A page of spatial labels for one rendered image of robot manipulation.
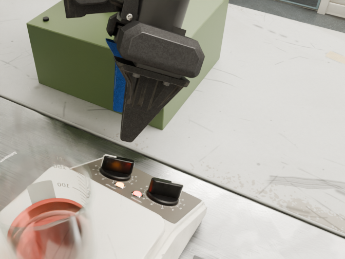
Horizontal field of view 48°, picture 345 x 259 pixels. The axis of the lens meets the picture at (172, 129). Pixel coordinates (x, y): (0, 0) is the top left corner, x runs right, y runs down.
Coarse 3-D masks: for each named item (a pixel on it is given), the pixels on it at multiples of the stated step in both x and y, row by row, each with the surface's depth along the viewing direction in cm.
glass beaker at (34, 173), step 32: (0, 160) 24; (32, 160) 25; (64, 160) 26; (0, 192) 24; (32, 192) 27; (64, 192) 28; (0, 224) 21; (64, 224) 22; (32, 256) 23; (64, 256) 24; (96, 256) 28
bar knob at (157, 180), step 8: (152, 184) 36; (160, 184) 37; (168, 184) 37; (176, 184) 37; (152, 192) 37; (160, 192) 37; (168, 192) 37; (176, 192) 37; (160, 200) 36; (168, 200) 36; (176, 200) 37
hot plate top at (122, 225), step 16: (96, 192) 33; (112, 192) 33; (96, 208) 31; (112, 208) 31; (128, 208) 32; (144, 208) 32; (96, 224) 30; (112, 224) 30; (128, 224) 30; (144, 224) 30; (160, 224) 31; (0, 240) 29; (112, 240) 29; (128, 240) 29; (144, 240) 29; (0, 256) 28; (112, 256) 28; (128, 256) 28; (144, 256) 29
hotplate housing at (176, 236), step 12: (204, 204) 40; (192, 216) 37; (168, 228) 33; (180, 228) 34; (192, 228) 37; (168, 240) 32; (180, 240) 35; (156, 252) 31; (168, 252) 32; (180, 252) 37
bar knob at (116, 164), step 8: (104, 160) 38; (112, 160) 38; (120, 160) 39; (128, 160) 39; (104, 168) 38; (112, 168) 39; (120, 168) 39; (128, 168) 39; (112, 176) 38; (120, 176) 38; (128, 176) 39
